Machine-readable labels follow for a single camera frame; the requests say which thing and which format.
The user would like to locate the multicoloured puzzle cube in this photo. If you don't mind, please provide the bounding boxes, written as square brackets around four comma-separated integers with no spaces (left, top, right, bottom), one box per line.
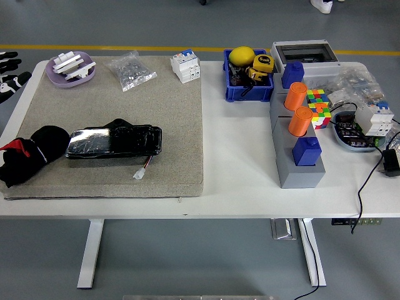
[305,89,330,109]

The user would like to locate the orange cylinder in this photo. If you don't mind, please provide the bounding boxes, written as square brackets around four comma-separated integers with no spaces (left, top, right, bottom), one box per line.
[287,106,314,138]
[283,82,309,112]

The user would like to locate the silver metal bracket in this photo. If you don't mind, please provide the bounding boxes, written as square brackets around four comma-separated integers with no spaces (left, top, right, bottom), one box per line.
[270,217,298,241]

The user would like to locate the table control panel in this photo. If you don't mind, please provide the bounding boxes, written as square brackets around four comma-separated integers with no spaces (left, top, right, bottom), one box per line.
[331,217,383,226]

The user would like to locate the white switch plate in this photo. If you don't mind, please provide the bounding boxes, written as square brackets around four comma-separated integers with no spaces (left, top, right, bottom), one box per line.
[52,52,83,75]
[64,61,97,81]

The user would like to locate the glossy black panel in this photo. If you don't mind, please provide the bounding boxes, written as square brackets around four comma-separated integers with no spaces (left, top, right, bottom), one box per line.
[64,117,163,161]

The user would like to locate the long grey holder base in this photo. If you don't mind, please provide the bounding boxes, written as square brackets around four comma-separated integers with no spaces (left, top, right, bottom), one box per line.
[269,73,326,189]

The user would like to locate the puzzle cube with white face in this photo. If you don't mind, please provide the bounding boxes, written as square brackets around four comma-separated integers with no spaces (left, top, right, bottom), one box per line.
[307,102,333,131]

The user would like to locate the black hand tool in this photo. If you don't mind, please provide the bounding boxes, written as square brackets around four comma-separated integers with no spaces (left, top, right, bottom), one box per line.
[229,61,256,98]

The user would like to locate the grey electrical enclosure box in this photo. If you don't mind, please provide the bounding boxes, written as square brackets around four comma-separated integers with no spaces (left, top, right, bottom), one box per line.
[270,39,341,88]

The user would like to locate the yellow black tape measure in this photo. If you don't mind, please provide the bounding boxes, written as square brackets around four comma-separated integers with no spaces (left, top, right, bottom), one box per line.
[245,67,267,83]

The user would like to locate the black adapter cord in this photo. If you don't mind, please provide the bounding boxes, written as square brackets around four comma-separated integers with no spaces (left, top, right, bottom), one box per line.
[349,146,387,235]

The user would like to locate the white table leg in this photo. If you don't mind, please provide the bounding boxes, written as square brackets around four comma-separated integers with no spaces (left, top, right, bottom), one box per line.
[77,218,105,290]
[297,217,328,288]

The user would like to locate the blue plastic bin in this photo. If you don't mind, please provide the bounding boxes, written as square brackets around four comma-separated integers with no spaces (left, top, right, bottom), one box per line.
[222,49,276,103]

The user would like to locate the black power adapter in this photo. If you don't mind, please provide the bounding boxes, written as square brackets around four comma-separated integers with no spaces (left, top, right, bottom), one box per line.
[378,149,400,179]

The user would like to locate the purple tray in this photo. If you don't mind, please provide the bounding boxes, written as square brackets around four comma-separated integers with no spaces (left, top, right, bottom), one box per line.
[45,51,97,89]

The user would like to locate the blue block with knob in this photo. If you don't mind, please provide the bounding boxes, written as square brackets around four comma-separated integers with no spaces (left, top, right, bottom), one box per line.
[281,61,305,90]
[291,136,323,168]

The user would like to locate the dark electronic module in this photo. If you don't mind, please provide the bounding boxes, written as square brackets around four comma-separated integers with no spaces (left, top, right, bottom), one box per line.
[336,114,376,148]

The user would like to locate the light blue tray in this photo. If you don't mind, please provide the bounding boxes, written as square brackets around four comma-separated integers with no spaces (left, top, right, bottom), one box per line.
[331,111,388,153]

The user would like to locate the clear bag of screws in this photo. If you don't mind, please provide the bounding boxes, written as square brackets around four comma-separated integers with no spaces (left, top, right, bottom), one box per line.
[102,50,158,93]

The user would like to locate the white connector with wires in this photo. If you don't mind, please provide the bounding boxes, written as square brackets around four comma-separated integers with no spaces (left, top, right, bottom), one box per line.
[131,155,154,181]

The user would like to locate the clear bag of parts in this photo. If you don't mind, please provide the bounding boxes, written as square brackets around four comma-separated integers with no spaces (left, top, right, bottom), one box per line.
[388,118,400,153]
[324,64,387,109]

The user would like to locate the white shoe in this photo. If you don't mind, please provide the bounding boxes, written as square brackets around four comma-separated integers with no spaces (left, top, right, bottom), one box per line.
[310,0,334,14]

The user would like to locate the white circuit breaker blue levers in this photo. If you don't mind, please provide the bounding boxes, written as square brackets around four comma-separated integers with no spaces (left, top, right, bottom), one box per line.
[170,48,201,84]
[354,101,395,138]

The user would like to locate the grey-brown mat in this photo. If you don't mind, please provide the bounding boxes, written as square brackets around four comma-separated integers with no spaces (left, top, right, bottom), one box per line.
[0,55,206,200]

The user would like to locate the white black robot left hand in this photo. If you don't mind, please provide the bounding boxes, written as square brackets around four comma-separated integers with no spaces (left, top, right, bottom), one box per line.
[0,51,33,106]

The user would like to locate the black cable under table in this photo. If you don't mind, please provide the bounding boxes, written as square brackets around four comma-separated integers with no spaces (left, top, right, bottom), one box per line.
[293,218,320,300]

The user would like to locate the yellow lemon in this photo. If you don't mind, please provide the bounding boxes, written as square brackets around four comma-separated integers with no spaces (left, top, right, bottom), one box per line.
[229,46,256,67]

